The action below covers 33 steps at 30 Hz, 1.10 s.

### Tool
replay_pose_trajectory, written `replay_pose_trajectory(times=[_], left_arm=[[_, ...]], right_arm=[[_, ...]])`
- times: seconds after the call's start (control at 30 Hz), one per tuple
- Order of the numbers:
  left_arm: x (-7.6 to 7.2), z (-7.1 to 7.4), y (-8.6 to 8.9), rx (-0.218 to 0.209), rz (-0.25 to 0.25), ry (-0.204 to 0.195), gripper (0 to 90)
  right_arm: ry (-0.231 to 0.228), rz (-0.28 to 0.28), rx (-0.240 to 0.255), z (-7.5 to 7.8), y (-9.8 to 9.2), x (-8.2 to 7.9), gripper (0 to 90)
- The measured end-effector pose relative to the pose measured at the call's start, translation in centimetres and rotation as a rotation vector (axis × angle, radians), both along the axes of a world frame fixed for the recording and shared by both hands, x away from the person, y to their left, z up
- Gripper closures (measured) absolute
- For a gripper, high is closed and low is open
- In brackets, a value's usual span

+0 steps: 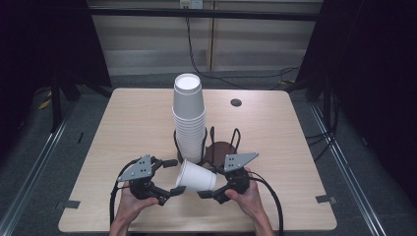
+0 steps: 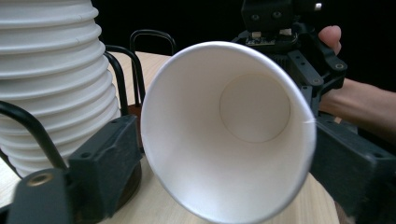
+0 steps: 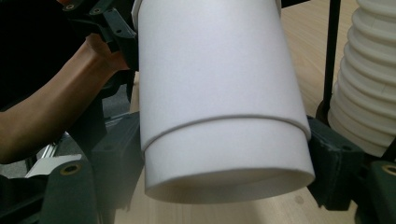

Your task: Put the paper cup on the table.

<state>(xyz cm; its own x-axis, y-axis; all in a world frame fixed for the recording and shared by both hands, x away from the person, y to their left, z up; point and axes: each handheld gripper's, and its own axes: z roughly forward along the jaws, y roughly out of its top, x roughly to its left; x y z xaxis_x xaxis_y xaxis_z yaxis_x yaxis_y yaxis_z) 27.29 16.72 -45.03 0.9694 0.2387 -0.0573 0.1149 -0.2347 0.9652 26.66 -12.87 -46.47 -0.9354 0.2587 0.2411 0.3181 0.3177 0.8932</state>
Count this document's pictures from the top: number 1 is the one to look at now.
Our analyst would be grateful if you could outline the grey tape strip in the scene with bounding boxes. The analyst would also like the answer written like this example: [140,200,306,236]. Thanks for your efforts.
[54,199,82,210]
[315,194,337,206]

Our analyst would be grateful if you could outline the right hand-held gripper black cable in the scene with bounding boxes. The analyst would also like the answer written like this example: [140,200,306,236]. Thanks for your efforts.
[248,174,285,236]

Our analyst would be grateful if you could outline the black wall cable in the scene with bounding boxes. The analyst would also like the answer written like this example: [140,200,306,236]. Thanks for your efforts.
[184,6,302,91]

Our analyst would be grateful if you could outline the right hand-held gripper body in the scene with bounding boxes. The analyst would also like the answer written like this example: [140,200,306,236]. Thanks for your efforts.
[212,150,261,206]

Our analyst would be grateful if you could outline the person's left hand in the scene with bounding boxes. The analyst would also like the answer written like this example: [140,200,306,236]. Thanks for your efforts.
[112,188,160,224]

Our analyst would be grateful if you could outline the single white paper cup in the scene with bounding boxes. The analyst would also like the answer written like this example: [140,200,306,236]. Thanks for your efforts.
[175,158,218,193]

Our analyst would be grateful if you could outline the black horizontal bar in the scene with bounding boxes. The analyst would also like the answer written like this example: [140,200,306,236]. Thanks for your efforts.
[88,7,325,23]

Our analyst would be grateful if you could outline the dark wire double cup holder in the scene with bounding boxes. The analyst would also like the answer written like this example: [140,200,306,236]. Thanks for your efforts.
[172,126,242,170]

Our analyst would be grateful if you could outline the hand-held gripper black cable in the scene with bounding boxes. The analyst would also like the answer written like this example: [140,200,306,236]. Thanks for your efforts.
[248,174,285,236]
[109,158,143,228]

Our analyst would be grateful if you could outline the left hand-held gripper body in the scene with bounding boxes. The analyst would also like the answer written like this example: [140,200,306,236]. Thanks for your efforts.
[116,153,172,207]

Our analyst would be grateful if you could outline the bundle of black floor cables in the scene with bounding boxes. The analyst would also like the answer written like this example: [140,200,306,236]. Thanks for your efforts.
[304,94,340,162]

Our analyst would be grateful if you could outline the left hand-held gripper black cable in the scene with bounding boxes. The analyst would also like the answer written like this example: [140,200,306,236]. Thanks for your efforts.
[109,158,143,228]

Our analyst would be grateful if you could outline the stack of white paper cups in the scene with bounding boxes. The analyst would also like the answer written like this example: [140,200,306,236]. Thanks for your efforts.
[171,72,208,165]

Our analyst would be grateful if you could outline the yellow floor tape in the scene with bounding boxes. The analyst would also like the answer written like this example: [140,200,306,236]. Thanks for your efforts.
[36,91,53,111]

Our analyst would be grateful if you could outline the person's right hand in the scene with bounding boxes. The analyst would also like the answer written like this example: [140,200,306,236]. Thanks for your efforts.
[224,166,264,219]

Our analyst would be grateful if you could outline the white wall outlet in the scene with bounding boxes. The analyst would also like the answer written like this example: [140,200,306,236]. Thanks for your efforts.
[179,0,205,10]

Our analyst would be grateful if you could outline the black curtain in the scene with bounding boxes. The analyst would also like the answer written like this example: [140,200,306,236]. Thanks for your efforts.
[284,0,417,207]
[0,0,113,155]

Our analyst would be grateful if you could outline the metal floor rail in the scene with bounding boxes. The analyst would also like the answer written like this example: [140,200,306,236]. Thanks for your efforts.
[308,102,388,236]
[0,104,77,236]

